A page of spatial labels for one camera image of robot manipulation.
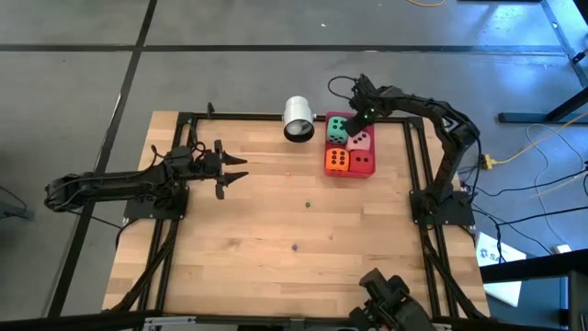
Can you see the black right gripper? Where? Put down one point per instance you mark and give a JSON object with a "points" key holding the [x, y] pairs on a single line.
{"points": [[367, 99]]}

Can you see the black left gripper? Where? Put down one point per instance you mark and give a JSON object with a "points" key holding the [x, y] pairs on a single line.
{"points": [[206, 165]]}

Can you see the pink translucent plastic bin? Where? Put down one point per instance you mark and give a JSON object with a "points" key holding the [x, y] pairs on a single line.
{"points": [[373, 138]]}

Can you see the large pink plush die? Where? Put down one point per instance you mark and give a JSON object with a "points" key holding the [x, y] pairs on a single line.
{"points": [[360, 143]]}

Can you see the large green plush die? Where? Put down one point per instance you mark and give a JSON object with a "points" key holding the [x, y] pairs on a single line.
{"points": [[336, 130]]}

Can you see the large red plush die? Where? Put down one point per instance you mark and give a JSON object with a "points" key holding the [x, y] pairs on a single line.
{"points": [[362, 162]]}

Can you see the large orange plush die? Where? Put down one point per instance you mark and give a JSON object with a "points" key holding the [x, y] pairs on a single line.
{"points": [[337, 160]]}

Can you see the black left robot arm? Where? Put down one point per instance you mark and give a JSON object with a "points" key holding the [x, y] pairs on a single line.
{"points": [[115, 181]]}

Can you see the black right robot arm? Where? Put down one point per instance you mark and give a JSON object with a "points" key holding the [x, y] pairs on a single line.
{"points": [[455, 133]]}

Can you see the white cylinder cup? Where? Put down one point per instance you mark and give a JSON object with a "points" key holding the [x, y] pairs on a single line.
{"points": [[298, 110]]}

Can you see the black desk leg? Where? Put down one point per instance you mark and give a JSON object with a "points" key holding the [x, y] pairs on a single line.
{"points": [[523, 118]]}

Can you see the white cardboard box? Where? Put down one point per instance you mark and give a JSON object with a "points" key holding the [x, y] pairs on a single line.
{"points": [[503, 285]]}

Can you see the grey metal foot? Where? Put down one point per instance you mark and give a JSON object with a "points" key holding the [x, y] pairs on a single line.
{"points": [[14, 212]]}

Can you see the grey metal desk beam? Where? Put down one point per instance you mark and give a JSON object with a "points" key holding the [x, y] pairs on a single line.
{"points": [[566, 39]]}

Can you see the black crossbeam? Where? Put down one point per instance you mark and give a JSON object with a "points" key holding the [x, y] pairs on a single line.
{"points": [[69, 322]]}

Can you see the black side table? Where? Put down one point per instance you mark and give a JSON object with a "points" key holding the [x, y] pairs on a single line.
{"points": [[533, 271]]}

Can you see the white power adapter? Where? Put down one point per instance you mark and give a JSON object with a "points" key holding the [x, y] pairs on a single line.
{"points": [[561, 249]]}

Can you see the black aluminium table frame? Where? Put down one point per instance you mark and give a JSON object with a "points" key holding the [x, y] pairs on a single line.
{"points": [[257, 115]]}

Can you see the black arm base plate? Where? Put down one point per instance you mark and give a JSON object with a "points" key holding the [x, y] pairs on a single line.
{"points": [[151, 212], [459, 216]]}

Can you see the silver metal bracket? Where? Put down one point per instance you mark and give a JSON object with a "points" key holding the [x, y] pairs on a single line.
{"points": [[443, 327], [170, 322]]}

